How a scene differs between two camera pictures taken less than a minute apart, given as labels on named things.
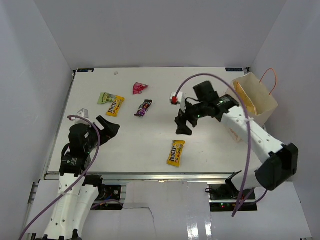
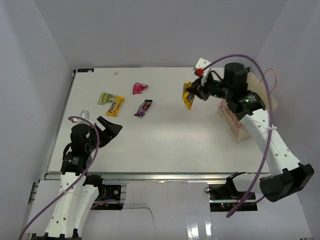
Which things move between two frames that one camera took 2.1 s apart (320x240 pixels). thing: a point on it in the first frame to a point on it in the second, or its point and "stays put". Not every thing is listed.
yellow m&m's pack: x=175 y=152 to x=189 y=104
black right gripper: x=181 y=121 to x=200 y=91
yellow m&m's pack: x=115 y=106 stays put
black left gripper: x=110 y=130 stays put
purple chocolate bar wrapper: x=141 y=109 stays put
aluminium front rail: x=190 y=176 stays put
